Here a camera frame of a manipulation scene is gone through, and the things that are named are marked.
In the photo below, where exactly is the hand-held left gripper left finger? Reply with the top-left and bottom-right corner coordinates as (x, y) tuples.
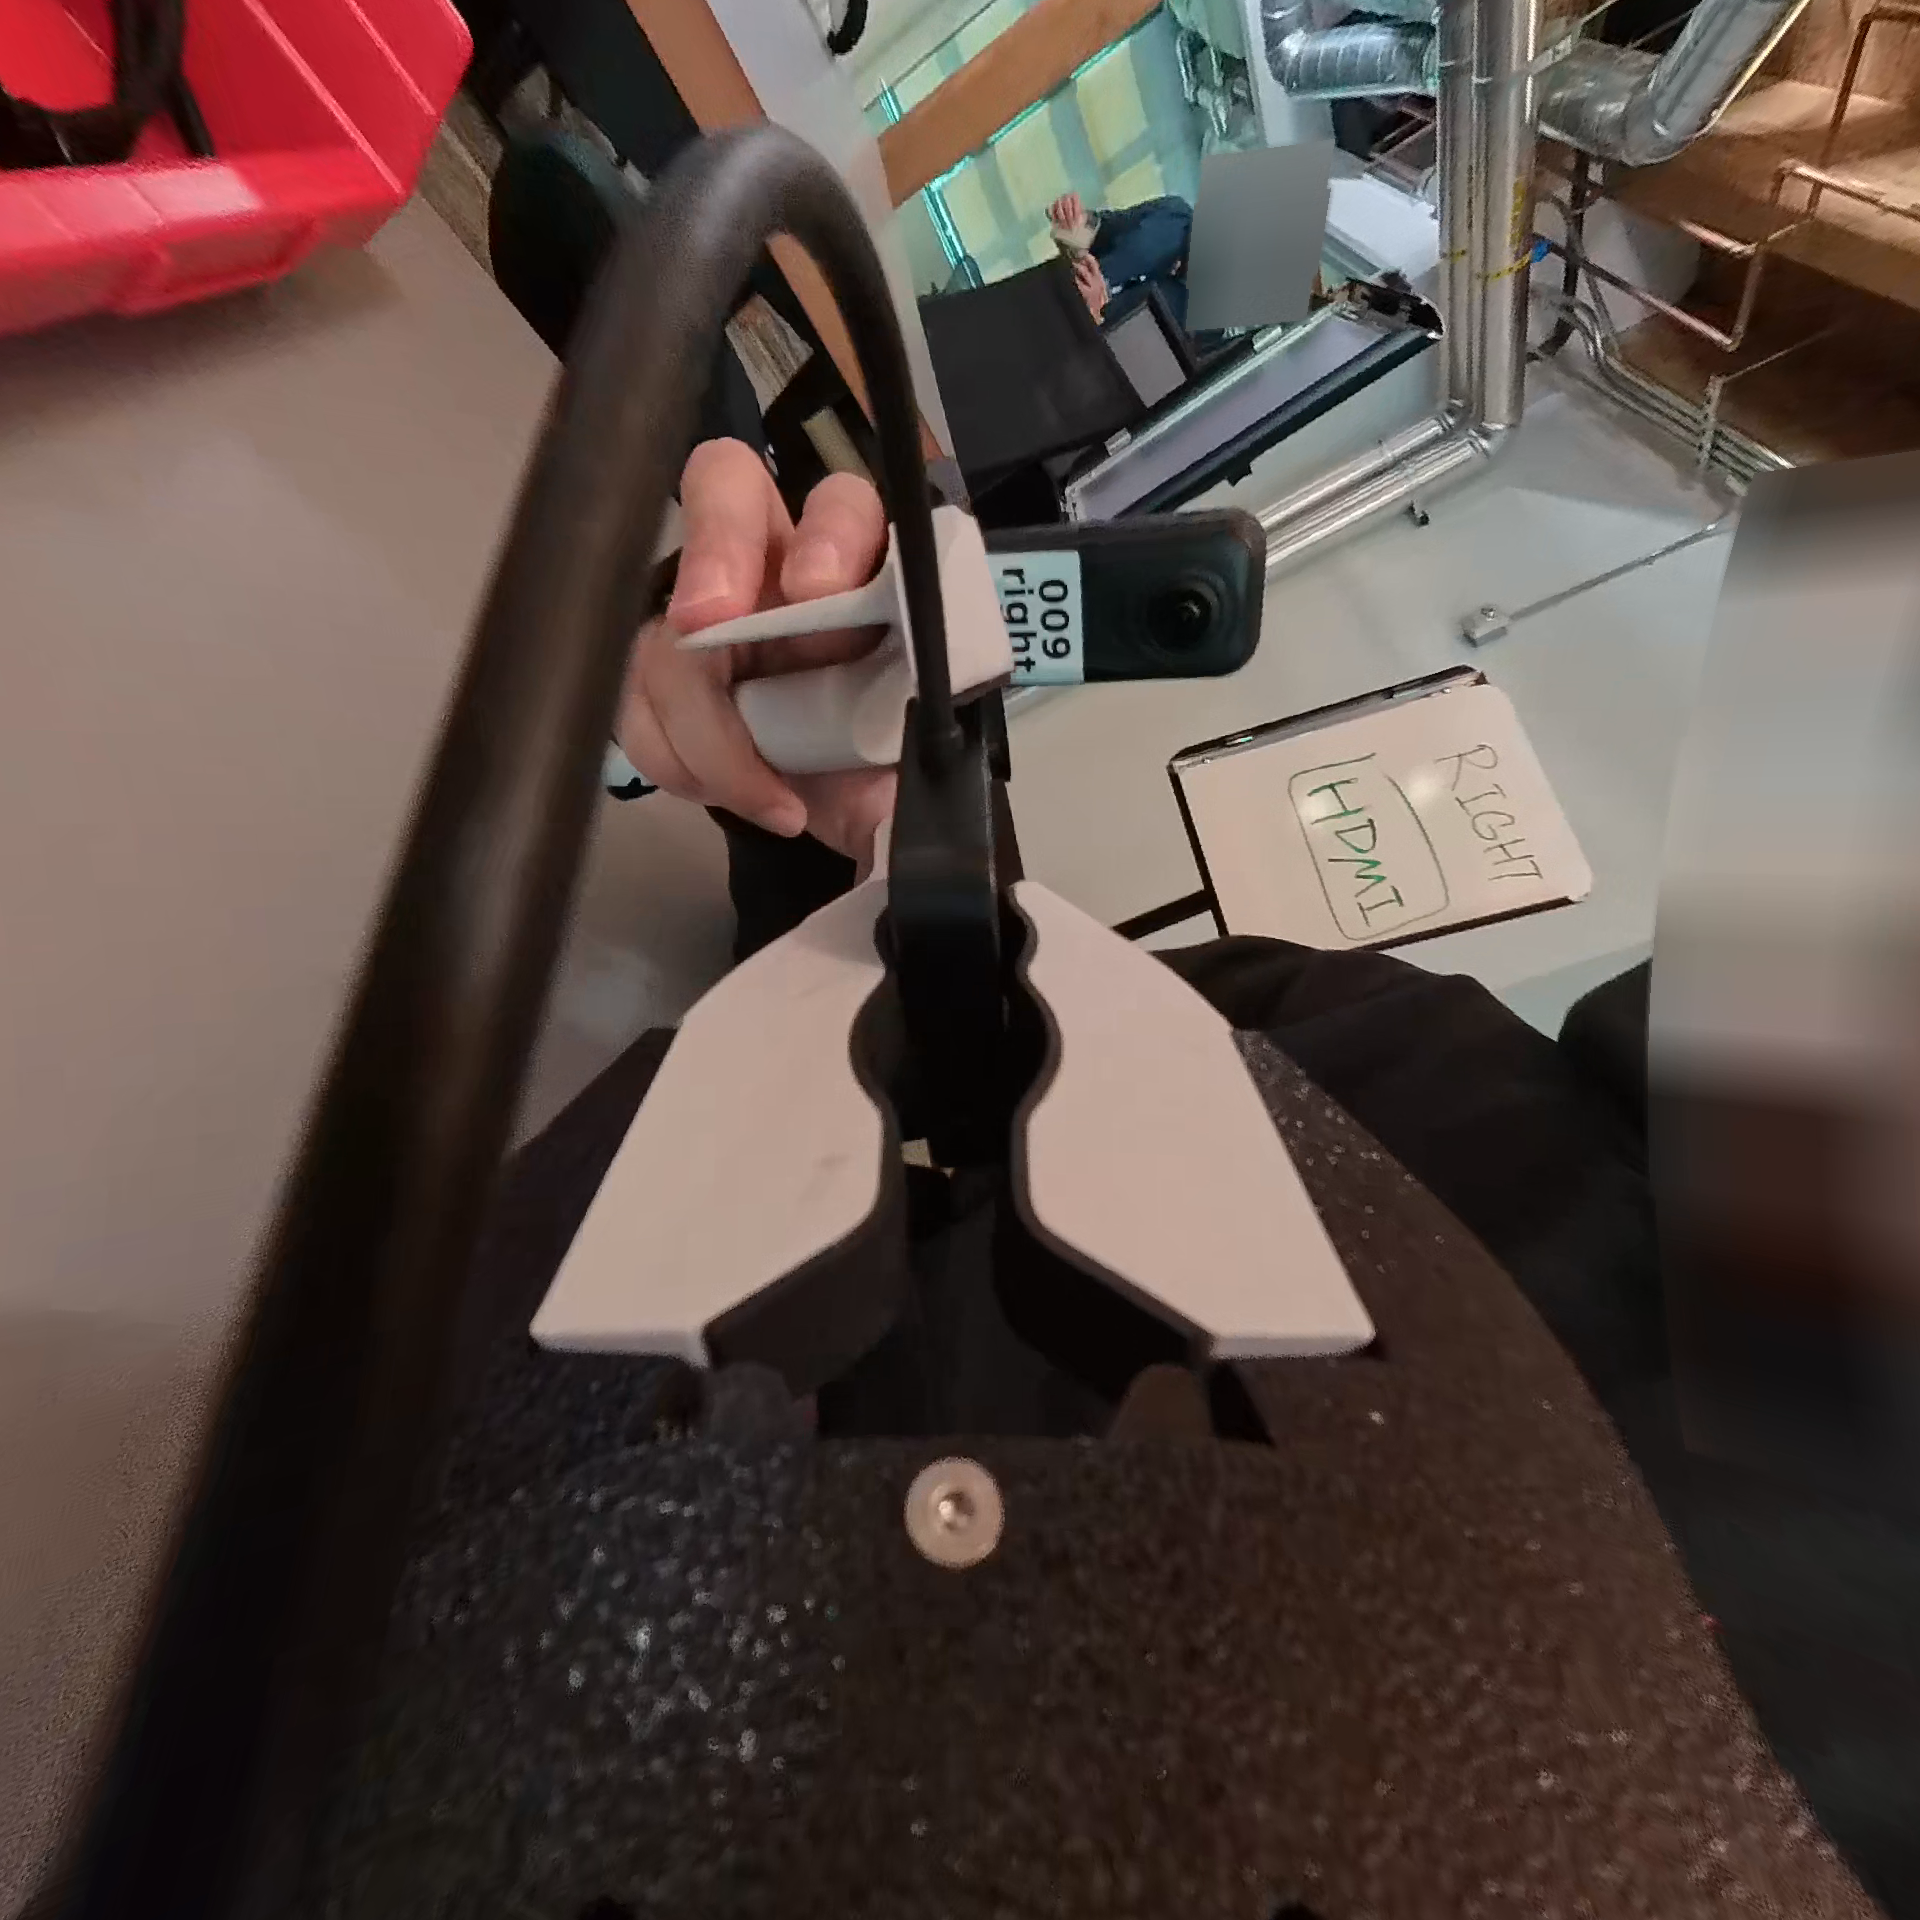
(534, 882), (911, 1395)

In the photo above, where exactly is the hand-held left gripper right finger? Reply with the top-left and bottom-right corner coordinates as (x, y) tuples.
(992, 880), (1378, 1403)

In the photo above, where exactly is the black HDMI cable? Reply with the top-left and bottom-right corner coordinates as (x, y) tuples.
(59, 124), (1039, 1920)

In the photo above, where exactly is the red storage bin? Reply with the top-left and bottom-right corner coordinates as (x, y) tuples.
(0, 0), (474, 338)

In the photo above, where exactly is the person's right forearm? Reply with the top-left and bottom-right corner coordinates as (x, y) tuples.
(725, 809), (889, 970)

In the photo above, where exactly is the person's right hand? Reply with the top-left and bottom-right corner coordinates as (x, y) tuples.
(615, 435), (904, 864)

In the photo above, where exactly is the black framed panel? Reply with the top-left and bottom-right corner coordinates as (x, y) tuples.
(1063, 277), (1446, 528)

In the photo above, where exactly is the metal floor conduit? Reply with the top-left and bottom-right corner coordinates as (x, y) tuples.
(1463, 517), (1742, 648)

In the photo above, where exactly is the small whiteboard sign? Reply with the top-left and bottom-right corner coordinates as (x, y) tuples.
(1168, 667), (1593, 952)

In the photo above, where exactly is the black office chair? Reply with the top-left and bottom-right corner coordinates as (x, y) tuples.
(487, 133), (819, 496)

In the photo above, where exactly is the wood-edged table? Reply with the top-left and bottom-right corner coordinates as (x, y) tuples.
(627, 0), (1173, 460)

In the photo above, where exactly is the silver vertical duct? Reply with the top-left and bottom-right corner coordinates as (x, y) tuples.
(1259, 0), (1554, 565)

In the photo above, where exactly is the silver flexible duct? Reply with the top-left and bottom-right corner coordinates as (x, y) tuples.
(1537, 0), (1809, 168)

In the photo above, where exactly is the black cable with green plug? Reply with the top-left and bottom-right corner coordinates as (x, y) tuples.
(0, 0), (219, 169)

